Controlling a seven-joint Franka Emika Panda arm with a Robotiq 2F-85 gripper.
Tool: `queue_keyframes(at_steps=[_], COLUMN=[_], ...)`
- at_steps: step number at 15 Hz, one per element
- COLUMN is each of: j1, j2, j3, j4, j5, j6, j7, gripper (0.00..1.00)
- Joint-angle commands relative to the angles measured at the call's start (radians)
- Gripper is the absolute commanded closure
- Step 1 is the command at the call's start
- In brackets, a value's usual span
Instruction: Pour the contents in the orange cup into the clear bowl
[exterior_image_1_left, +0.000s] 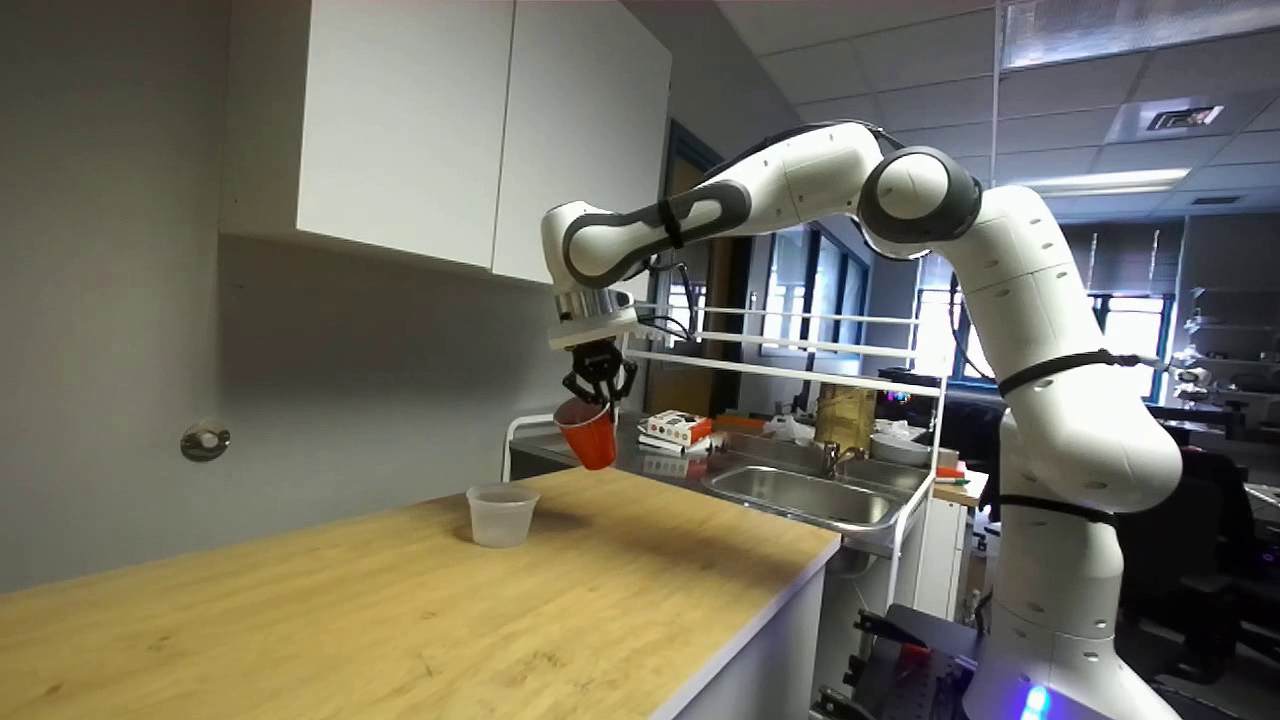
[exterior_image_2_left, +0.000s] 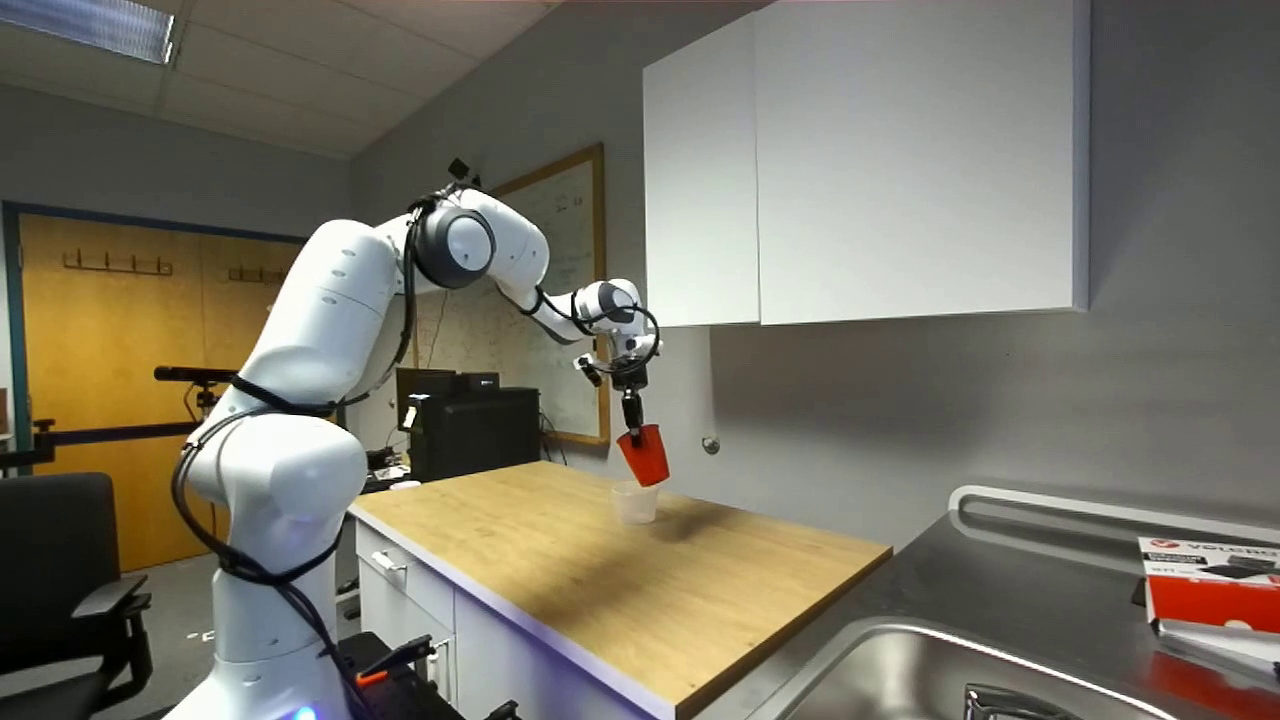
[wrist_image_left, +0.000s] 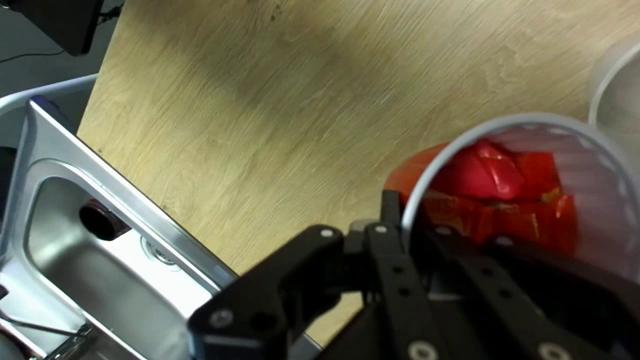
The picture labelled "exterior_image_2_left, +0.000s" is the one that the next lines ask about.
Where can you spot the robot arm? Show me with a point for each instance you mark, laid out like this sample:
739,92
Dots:
300,330

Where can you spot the coat hook rail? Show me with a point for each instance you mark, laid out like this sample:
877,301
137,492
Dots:
255,273
115,265

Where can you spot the clear plastic bowl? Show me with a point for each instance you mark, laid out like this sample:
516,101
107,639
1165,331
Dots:
635,505

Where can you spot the black computer case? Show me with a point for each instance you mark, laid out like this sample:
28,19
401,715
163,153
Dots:
475,435

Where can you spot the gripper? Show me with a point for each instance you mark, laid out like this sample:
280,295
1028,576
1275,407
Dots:
630,377

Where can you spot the wood framed whiteboard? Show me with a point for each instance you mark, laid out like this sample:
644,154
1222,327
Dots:
560,250

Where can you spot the camera on mount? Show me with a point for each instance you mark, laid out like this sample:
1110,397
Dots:
195,376

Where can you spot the black office chair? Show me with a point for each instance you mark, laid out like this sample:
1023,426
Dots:
55,560

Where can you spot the white wall cabinet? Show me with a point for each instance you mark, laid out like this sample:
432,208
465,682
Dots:
900,160

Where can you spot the black monitor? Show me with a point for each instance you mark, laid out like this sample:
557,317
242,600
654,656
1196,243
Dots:
420,385

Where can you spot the ceiling light panel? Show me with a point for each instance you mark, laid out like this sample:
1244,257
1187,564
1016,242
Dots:
90,25

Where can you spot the steel sink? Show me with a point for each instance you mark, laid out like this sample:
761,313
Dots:
900,675

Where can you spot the white drawer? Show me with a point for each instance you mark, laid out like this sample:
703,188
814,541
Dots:
420,580

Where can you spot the wooden door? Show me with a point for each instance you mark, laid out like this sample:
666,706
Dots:
110,380

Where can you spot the orange plastic cup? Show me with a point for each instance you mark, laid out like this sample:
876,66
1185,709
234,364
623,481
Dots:
645,458

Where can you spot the red and white box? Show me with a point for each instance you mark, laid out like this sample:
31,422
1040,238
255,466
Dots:
1215,595

